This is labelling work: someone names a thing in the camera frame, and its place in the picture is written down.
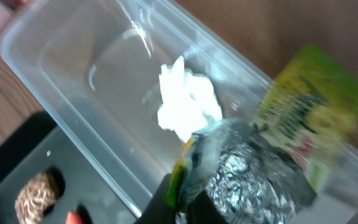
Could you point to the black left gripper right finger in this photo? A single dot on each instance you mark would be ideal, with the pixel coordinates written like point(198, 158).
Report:
point(203, 211)

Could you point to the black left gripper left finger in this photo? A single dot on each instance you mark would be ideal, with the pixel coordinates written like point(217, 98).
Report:
point(158, 211)

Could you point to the aluminium foil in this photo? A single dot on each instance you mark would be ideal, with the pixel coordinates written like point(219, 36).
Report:
point(247, 179)

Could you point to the orange carrot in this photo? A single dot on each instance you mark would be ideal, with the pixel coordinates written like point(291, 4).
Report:
point(73, 218)

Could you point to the white tissue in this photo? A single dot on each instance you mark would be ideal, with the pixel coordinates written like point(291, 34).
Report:
point(189, 102)

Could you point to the brown food scrap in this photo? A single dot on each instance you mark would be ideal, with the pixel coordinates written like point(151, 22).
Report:
point(36, 198)

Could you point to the yellow green wrapper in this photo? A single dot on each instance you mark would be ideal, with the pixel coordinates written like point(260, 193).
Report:
point(308, 114)

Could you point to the black tray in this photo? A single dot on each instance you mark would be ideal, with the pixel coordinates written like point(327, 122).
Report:
point(40, 145)

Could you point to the clear plastic bin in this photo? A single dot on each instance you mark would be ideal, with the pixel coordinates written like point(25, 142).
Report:
point(94, 67)

